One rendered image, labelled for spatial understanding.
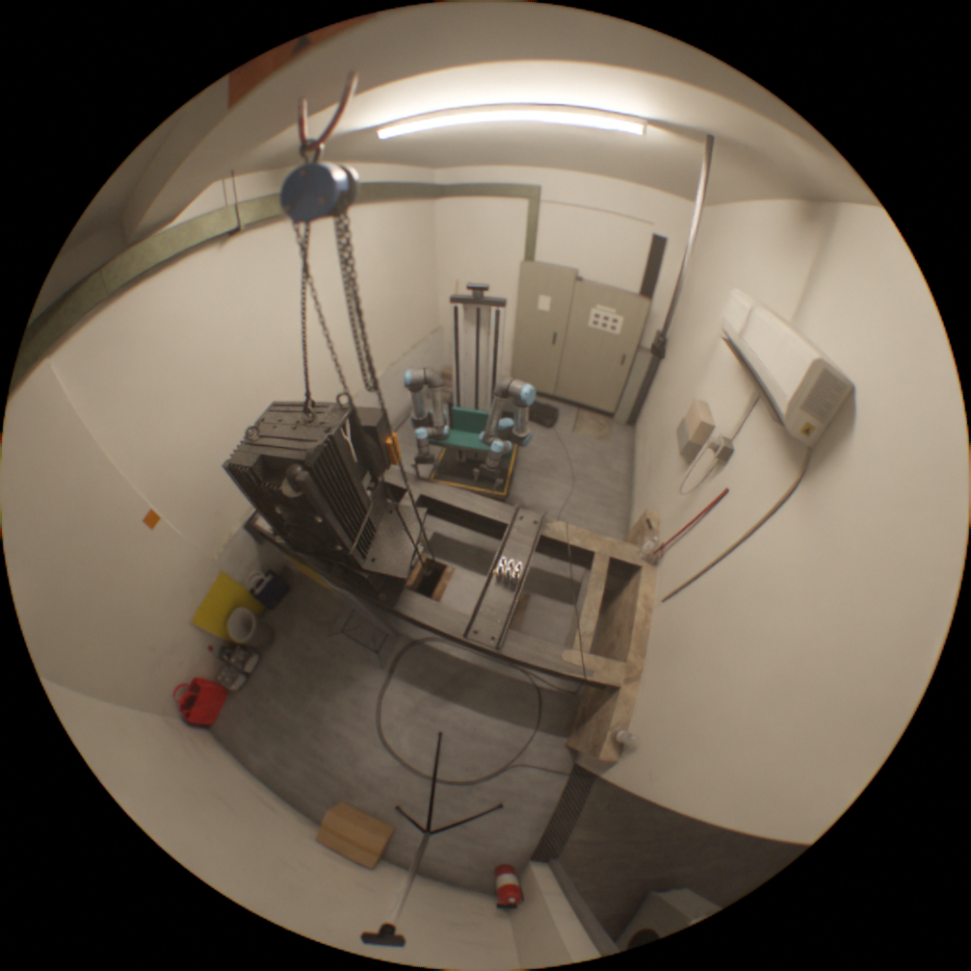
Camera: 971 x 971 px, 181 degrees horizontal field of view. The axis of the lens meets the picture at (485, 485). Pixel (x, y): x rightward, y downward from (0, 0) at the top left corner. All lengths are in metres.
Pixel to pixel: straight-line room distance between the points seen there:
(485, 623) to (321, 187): 1.83
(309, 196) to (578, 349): 3.29
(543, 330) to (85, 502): 4.15
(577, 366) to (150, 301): 3.88
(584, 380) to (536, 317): 0.95
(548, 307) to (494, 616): 3.04
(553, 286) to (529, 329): 0.61
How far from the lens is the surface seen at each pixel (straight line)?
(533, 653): 1.71
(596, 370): 3.76
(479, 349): 2.11
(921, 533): 0.93
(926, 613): 0.89
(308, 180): 0.79
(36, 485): 2.05
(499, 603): 1.74
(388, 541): 1.68
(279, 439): 1.34
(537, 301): 3.58
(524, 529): 1.96
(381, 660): 2.43
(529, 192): 3.62
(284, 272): 2.47
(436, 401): 2.03
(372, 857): 2.54
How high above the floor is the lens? 2.33
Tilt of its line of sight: 51 degrees down
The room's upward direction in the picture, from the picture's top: 3 degrees clockwise
